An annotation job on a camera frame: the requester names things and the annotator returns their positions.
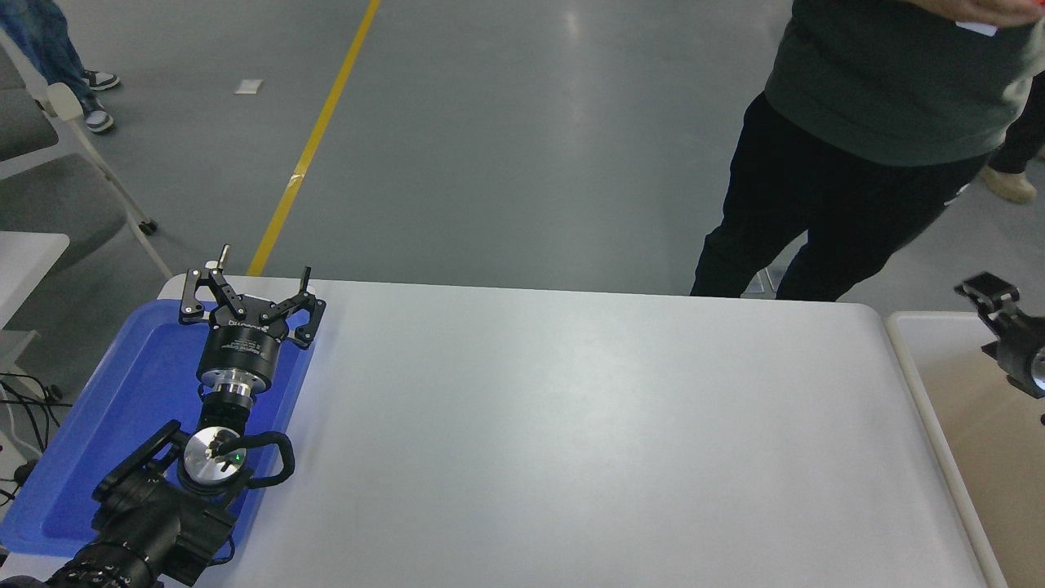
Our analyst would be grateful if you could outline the blue plastic tray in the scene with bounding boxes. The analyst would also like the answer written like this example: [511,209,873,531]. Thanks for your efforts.
[0,298,315,560]

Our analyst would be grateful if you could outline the black cables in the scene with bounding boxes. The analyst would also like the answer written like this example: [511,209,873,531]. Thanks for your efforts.
[0,372,74,507]

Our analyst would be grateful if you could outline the small white table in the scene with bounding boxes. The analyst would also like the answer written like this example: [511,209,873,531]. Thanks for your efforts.
[0,232,70,327]

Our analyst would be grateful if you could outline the person's hand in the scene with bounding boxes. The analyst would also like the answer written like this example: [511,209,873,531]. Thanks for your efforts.
[902,0,1005,22]

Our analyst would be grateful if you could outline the person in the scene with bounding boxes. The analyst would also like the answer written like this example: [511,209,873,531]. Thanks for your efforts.
[980,69,1045,205]
[0,0,121,134]
[690,0,1045,303]

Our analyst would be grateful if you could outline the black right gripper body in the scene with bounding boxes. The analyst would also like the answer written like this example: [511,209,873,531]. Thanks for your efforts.
[982,314,1045,399]

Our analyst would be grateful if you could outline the grey chair with white frame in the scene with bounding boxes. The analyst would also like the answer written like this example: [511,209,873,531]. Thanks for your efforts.
[0,33,174,280]

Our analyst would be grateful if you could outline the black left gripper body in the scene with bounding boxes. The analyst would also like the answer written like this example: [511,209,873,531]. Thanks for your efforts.
[198,301,288,386]

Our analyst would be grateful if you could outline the large pale bin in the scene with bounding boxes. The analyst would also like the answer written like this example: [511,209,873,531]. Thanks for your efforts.
[886,312,1045,588]

